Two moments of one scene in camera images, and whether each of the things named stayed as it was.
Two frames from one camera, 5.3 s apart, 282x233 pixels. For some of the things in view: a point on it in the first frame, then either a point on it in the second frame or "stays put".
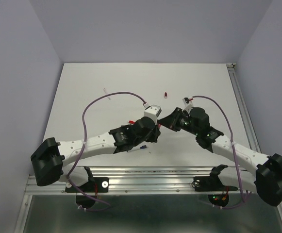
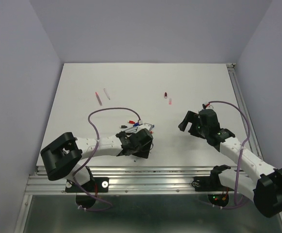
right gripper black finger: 172,120 to 190,117
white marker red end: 105,91 stays put
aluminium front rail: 146,180 stays put
